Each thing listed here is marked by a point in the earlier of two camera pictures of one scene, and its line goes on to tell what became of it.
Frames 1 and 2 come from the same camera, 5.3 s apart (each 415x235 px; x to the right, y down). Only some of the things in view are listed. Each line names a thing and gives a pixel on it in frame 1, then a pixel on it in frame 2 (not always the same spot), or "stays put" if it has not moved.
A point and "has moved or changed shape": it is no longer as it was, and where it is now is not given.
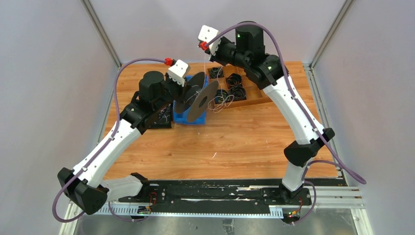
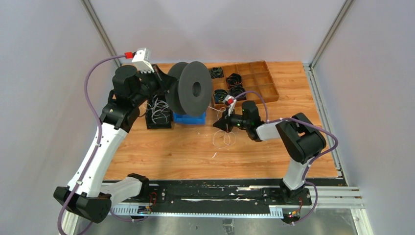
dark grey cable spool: [197, 97] has moved or changed shape
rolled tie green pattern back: [214, 71] stays put
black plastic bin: [165, 118] stays put
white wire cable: [228, 99] to [228, 144]
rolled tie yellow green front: [221, 96] stays put
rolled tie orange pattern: [234, 79] stays put
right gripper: [215, 58] to [222, 124]
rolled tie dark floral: [239, 93] stays put
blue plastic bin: [182, 118] stays put
